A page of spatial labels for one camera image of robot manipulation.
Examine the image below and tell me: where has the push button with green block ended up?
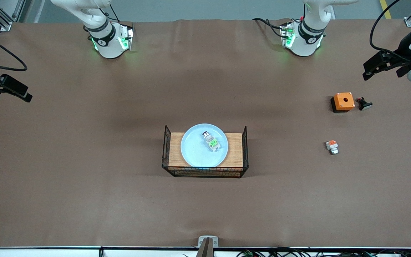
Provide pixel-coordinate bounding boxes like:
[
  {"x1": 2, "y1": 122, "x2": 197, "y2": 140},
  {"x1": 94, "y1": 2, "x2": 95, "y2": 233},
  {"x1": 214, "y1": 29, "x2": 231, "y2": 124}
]
[{"x1": 201, "y1": 131, "x2": 222, "y2": 152}]

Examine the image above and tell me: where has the light blue round plate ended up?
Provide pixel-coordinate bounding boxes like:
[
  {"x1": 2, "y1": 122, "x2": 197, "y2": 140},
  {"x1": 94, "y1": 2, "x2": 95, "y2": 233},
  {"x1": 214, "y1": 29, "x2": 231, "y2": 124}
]
[{"x1": 181, "y1": 124, "x2": 229, "y2": 168}]

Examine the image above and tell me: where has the black push button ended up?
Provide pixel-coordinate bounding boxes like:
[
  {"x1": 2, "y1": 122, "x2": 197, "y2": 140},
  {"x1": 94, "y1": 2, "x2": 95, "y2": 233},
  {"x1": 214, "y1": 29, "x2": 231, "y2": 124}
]
[{"x1": 355, "y1": 97, "x2": 373, "y2": 111}]

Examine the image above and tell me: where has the wooden board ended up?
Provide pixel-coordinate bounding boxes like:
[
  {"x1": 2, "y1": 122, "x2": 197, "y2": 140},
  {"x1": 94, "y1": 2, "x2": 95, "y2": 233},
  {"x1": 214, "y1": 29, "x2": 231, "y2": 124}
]
[{"x1": 168, "y1": 132, "x2": 244, "y2": 167}]

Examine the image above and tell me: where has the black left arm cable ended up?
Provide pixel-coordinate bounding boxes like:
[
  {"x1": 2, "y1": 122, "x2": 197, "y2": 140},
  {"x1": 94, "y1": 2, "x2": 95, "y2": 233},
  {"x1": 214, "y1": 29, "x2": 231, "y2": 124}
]
[{"x1": 369, "y1": 0, "x2": 411, "y2": 63}]

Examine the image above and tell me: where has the orange button enclosure box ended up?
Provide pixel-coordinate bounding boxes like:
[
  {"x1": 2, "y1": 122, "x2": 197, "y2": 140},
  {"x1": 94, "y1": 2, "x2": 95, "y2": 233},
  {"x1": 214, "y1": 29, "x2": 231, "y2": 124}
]
[{"x1": 330, "y1": 92, "x2": 355, "y2": 113}]

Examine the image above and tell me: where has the black left base cable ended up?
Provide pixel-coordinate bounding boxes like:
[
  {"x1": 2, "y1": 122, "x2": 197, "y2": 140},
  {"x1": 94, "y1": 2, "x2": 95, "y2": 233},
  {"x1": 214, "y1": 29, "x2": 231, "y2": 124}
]
[{"x1": 252, "y1": 17, "x2": 285, "y2": 38}]

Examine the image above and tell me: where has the white table edge rail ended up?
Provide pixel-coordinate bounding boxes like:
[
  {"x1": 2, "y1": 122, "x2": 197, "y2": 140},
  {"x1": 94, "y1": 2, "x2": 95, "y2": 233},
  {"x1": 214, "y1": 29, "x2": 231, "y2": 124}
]
[{"x1": 0, "y1": 246, "x2": 411, "y2": 257}]

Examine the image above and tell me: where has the black wire basket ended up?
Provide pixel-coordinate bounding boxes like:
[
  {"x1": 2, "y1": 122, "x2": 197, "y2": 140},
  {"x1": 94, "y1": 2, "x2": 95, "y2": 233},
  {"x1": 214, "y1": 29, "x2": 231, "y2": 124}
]
[{"x1": 162, "y1": 125, "x2": 249, "y2": 178}]

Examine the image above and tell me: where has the black cable bundle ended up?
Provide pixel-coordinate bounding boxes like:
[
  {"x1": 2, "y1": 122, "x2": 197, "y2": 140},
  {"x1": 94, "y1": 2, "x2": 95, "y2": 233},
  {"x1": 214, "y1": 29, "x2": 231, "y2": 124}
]
[{"x1": 236, "y1": 248, "x2": 381, "y2": 257}]

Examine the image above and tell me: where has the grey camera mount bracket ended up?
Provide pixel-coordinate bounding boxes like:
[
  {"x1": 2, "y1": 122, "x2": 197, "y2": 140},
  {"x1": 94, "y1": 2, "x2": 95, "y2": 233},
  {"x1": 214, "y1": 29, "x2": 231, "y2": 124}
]
[{"x1": 197, "y1": 236, "x2": 219, "y2": 257}]

